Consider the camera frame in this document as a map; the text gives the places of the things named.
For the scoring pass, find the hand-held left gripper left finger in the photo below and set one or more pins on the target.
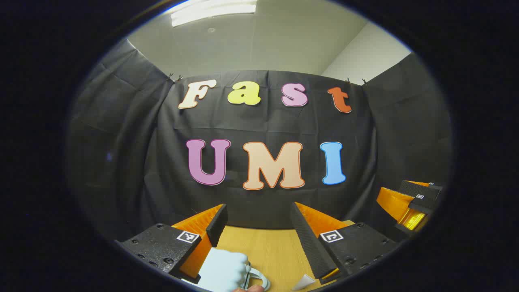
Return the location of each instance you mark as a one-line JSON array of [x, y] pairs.
[[217, 227]]

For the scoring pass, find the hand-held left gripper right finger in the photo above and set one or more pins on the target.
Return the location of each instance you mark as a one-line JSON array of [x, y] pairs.
[[307, 243]]

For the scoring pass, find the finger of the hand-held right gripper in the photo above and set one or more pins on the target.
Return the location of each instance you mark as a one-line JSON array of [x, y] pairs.
[[391, 200]]

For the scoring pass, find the white squeeze tube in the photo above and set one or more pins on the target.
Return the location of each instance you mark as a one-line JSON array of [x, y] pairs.
[[304, 283]]

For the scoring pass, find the light blue suitcase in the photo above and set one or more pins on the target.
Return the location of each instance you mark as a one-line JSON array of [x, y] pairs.
[[223, 267]]

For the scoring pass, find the black backdrop cloth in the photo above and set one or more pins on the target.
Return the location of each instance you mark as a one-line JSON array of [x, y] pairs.
[[263, 202]]

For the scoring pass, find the ceiling light panel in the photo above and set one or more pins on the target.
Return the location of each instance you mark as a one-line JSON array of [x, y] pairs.
[[213, 10]]

